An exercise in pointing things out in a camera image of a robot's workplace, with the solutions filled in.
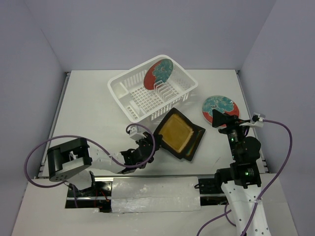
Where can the white foam cover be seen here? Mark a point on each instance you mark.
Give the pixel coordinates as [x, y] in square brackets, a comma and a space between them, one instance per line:
[155, 194]

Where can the large red teal round plate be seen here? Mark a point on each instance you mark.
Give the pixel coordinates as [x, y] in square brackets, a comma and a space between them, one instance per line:
[159, 72]

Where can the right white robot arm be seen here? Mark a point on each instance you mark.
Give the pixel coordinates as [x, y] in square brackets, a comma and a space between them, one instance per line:
[241, 182]

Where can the teal square black-rimmed plate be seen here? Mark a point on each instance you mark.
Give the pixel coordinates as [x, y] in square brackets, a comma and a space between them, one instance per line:
[192, 148]

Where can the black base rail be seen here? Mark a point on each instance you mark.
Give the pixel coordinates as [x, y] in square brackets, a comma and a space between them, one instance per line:
[99, 197]

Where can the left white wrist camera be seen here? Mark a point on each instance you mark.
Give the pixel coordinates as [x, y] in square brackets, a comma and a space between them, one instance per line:
[134, 132]

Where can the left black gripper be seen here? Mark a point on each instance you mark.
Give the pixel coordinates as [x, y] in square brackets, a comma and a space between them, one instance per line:
[148, 139]

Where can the yellow square black-rimmed plate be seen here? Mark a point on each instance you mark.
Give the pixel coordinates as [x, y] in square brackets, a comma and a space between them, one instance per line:
[177, 132]

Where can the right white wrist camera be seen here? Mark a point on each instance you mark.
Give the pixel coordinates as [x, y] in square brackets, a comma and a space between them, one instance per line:
[256, 121]

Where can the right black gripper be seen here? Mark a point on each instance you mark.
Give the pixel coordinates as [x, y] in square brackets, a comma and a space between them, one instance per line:
[231, 121]

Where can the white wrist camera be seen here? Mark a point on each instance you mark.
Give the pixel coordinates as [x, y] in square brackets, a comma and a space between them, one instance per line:
[134, 132]
[256, 121]

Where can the small red teal round plate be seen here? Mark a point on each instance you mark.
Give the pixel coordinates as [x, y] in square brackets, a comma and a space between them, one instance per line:
[220, 103]

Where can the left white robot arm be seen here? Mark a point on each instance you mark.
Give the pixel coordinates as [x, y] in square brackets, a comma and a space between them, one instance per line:
[72, 161]

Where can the white plastic dish rack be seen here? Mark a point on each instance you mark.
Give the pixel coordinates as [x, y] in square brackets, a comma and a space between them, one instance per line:
[139, 103]

